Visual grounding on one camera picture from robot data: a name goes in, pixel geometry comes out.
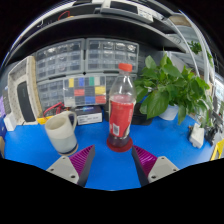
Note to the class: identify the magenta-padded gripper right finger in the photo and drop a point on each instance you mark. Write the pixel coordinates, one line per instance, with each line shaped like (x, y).
(161, 168)

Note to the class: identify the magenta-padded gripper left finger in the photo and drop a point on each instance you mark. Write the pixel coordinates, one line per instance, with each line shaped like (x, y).
(63, 168)

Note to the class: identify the clear bottle with red label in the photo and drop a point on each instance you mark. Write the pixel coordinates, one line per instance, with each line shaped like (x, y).
(120, 116)

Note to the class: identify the white and grey mug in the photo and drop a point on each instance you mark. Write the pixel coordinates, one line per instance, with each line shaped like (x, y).
(61, 136)

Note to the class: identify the white plug adapter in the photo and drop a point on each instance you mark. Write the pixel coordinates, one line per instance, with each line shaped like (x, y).
(196, 136)

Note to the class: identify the flat round red coaster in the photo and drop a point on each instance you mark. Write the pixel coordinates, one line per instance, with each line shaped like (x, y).
(111, 147)

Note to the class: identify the black box with white label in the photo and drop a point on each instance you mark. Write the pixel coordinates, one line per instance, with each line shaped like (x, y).
(88, 116)

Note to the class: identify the yellow multimeter with red leads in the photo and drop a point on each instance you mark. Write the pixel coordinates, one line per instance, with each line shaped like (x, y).
(51, 110)

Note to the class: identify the clear organizer with coloured parts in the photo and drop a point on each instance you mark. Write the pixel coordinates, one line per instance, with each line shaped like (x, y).
(85, 91)

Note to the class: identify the green potted plant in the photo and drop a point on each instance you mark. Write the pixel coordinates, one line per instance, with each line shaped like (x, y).
(173, 86)

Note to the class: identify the white dotted tray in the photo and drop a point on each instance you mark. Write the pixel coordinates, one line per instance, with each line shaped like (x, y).
(25, 68)

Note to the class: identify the white metal shelf rack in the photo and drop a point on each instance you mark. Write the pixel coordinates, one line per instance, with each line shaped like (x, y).
(200, 50)

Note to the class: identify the dark overhead shelf unit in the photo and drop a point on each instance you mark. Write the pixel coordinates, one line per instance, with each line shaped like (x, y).
(100, 30)

